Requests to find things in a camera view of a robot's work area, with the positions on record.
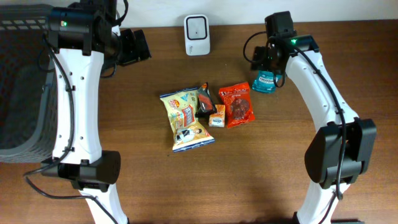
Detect black and red snack packet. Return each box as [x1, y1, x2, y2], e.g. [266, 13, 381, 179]
[195, 82, 216, 117]

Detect small orange tissue pack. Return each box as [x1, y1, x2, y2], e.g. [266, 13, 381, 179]
[208, 105, 226, 128]

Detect white barcode scanner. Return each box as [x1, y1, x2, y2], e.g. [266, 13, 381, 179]
[183, 14, 211, 56]

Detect beige snack bag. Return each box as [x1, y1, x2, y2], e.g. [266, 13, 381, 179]
[159, 87, 215, 152]

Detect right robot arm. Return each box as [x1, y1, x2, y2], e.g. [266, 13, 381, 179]
[250, 11, 377, 223]

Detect grey plastic mesh basket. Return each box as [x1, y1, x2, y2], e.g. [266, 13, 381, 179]
[1, 4, 57, 163]

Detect red candy bag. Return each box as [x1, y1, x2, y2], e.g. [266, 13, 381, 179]
[218, 82, 255, 128]

